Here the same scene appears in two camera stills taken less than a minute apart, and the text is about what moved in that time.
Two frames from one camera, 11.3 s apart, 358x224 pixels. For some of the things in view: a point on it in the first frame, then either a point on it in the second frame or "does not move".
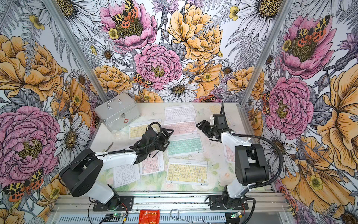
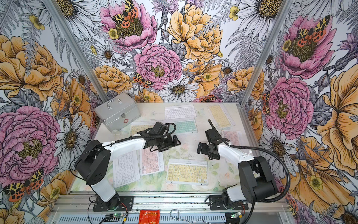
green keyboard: [186, 145] -> [184, 126]
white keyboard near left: [126, 174] does not move
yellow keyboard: [137, 131] does not move
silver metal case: [118, 111] does not move
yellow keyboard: [187, 171] does not move
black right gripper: [204, 124] -> [204, 146]
